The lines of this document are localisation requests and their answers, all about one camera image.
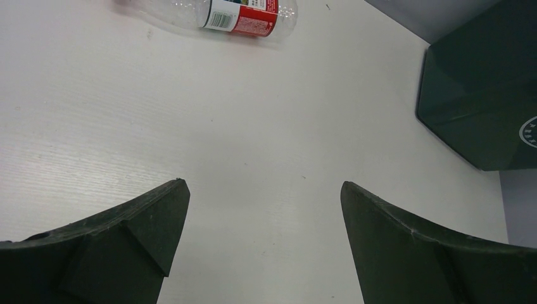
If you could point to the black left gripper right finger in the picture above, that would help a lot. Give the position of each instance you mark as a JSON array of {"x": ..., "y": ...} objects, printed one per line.
[{"x": 401, "y": 257}]

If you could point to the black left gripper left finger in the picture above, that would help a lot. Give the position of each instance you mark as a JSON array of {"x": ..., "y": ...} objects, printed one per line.
[{"x": 120, "y": 255}]

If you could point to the bottle red blue label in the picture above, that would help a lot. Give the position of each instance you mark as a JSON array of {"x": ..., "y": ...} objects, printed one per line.
[{"x": 271, "y": 19}]

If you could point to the dark green trash bin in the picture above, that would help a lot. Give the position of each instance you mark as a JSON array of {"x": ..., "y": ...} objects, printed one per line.
[{"x": 478, "y": 88}]

